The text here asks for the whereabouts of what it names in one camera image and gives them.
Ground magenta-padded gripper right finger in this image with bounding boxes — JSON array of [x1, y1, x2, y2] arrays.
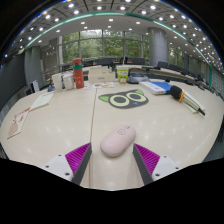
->
[[132, 143, 181, 186]]

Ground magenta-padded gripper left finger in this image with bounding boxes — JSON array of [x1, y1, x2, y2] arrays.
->
[[42, 142, 93, 186]]

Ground printed paper cup with straw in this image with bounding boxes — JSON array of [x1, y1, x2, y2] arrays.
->
[[115, 65, 130, 85]]

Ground black handheld microphone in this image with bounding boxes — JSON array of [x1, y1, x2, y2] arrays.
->
[[169, 85, 206, 117]]

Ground white cup with lid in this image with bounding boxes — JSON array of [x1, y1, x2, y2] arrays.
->
[[62, 72, 75, 90]]

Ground dark conference chairs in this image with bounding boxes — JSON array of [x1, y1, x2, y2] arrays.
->
[[156, 60, 208, 88]]

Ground white printed paper sheet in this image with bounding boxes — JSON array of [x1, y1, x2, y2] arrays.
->
[[181, 93, 204, 114]]

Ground beige cardboard box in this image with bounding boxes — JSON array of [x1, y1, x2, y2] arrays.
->
[[87, 65, 117, 84]]

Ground round ceiling lights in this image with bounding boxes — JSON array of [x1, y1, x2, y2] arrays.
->
[[3, 0, 224, 68]]

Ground colourful sticker sheet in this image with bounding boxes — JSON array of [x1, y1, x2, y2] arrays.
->
[[84, 81, 115, 90]]

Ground tall white paper cup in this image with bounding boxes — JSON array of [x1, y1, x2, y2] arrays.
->
[[51, 72, 64, 92]]

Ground blue and white book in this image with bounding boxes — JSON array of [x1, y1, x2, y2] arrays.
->
[[138, 80, 174, 96]]

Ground red and white leaflet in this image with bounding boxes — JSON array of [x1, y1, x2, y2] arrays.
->
[[7, 107, 31, 140]]

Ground pink computer mouse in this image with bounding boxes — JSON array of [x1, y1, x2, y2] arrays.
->
[[99, 124, 137, 158]]

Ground cat face mouse pad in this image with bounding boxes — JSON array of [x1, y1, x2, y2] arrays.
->
[[98, 88, 150, 110]]

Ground red bottle with green band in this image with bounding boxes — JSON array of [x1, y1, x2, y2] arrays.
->
[[72, 57, 85, 90]]

